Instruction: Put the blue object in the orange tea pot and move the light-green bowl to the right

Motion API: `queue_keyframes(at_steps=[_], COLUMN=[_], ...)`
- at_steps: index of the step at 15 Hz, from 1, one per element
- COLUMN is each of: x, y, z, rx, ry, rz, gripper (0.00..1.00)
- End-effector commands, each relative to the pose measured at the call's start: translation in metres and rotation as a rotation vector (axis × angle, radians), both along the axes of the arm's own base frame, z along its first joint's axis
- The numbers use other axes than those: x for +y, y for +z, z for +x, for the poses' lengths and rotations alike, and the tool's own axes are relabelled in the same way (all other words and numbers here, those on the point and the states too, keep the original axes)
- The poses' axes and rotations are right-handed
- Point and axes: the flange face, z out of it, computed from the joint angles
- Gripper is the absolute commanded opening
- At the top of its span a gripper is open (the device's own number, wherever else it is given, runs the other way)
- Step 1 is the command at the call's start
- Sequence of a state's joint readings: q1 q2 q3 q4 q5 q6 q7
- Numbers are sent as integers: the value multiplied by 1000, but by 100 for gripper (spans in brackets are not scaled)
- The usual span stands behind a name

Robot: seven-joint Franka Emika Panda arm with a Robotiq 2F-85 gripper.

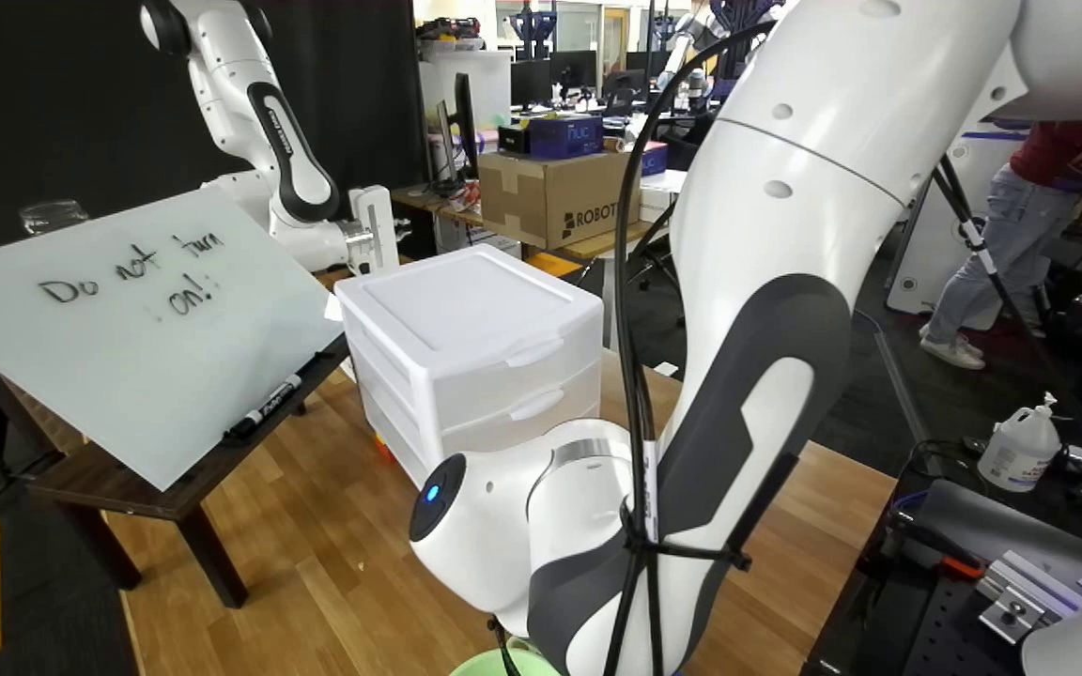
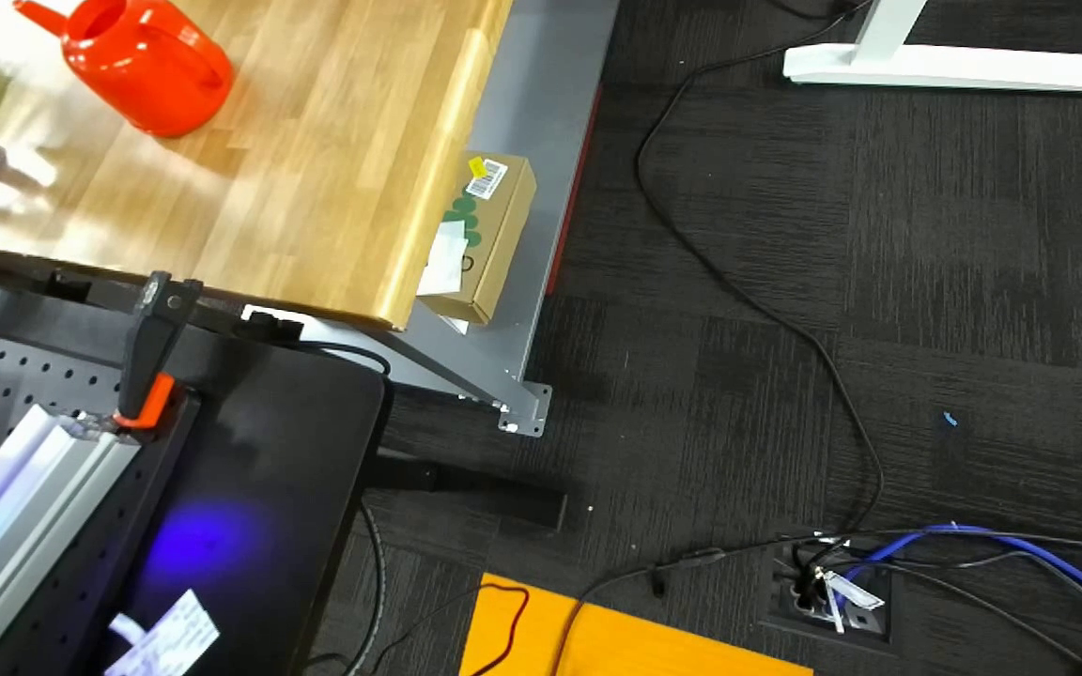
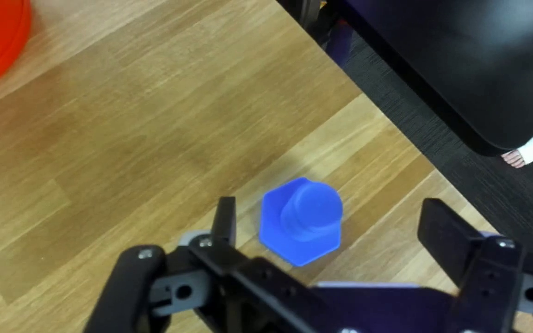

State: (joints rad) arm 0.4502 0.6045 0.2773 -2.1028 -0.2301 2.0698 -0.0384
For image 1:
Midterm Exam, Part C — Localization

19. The dark wooden stand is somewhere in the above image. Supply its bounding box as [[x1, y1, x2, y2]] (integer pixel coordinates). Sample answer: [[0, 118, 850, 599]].
[[0, 330, 358, 613]]

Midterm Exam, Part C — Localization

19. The black computer monitor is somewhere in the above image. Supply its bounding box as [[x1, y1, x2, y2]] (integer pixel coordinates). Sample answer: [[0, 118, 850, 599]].
[[507, 47, 605, 113]]

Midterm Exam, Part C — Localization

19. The white background cabinet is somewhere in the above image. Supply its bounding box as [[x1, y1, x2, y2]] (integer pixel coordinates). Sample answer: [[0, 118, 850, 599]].
[[413, 46, 513, 192]]

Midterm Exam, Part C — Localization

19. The blue and black box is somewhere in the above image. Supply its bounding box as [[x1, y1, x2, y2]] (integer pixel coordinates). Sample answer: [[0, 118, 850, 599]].
[[495, 113, 607, 164]]

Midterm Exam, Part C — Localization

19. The large cardboard box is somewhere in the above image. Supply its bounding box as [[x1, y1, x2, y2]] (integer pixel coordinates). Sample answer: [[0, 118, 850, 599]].
[[477, 146, 647, 250]]

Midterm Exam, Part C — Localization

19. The silver aluminium extrusion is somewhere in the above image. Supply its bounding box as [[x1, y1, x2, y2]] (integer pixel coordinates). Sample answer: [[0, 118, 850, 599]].
[[974, 543, 1082, 649]]

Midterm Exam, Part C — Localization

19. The whiteboard with handwriting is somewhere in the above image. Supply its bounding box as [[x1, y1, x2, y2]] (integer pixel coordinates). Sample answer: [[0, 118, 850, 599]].
[[0, 182, 346, 494]]

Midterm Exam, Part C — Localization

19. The black perforated mounting board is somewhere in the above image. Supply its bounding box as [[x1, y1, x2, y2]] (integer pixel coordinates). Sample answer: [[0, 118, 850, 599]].
[[800, 493, 1082, 676]]

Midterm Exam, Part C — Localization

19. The person in red shirt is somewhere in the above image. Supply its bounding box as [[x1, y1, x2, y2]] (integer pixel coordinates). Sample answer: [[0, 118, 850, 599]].
[[917, 117, 1082, 374]]

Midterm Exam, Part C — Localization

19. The white plastic drawer unit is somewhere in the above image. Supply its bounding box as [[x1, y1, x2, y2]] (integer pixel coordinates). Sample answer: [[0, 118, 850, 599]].
[[329, 239, 607, 493]]

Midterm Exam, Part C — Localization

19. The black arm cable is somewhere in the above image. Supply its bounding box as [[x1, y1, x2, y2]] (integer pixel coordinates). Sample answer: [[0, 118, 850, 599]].
[[592, 16, 779, 676]]

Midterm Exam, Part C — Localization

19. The black taped cable bundle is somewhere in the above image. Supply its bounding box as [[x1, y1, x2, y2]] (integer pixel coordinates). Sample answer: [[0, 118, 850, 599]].
[[933, 152, 1052, 340]]

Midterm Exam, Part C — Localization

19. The black whiteboard marker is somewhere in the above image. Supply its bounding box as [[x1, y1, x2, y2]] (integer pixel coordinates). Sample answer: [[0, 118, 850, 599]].
[[218, 370, 309, 449]]

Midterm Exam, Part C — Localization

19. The light-green bowl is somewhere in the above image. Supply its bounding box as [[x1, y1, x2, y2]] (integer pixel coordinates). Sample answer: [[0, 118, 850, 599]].
[[447, 633, 567, 676]]

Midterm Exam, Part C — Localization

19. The white plastic jug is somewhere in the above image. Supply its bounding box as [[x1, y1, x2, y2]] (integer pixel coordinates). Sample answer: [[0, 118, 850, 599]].
[[974, 391, 1067, 494]]

